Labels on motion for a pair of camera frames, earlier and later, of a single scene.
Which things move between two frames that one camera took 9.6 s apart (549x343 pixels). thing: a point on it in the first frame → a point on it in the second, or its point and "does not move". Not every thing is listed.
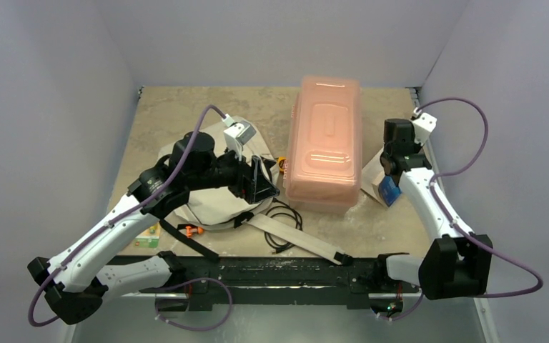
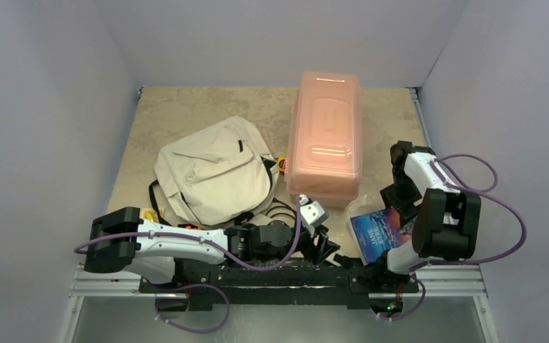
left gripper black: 250,183 → 325,246
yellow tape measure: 281,160 does not move
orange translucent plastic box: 324,161 does not move
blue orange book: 374,181 → 375,233
